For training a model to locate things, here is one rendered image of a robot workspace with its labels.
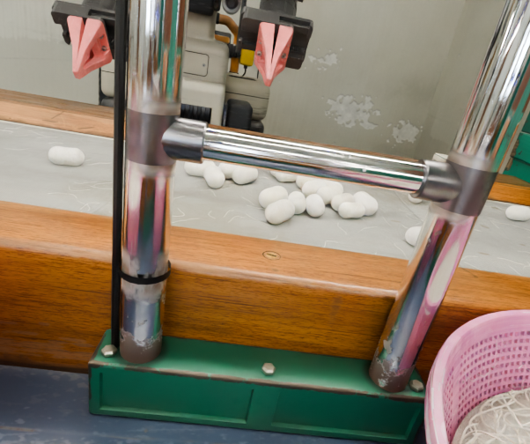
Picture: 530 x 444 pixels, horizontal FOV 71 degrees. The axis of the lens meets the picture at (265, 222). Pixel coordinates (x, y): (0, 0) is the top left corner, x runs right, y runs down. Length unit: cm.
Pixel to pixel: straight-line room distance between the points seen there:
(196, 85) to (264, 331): 82
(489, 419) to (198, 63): 94
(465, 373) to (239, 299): 13
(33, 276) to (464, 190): 23
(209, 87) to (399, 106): 190
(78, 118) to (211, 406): 47
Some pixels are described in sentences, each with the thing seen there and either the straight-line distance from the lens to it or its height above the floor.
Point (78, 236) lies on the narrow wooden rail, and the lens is 25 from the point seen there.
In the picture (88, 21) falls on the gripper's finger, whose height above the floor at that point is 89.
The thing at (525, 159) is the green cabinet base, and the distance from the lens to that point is 84.
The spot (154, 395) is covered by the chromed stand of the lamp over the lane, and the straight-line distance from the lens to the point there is 25.
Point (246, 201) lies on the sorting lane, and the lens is 40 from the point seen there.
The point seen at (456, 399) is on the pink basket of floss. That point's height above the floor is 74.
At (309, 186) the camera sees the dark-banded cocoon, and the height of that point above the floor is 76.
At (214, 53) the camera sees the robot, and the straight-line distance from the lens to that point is 103.
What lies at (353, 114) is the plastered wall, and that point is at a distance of 262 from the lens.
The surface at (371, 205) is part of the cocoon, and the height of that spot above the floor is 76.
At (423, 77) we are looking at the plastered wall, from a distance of 278.
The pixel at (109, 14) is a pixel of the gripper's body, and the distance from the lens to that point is 65.
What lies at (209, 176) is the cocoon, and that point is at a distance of 41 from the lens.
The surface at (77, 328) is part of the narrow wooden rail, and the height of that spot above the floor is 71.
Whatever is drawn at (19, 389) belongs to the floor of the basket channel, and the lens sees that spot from 29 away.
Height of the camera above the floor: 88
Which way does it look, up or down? 23 degrees down
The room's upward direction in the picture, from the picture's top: 11 degrees clockwise
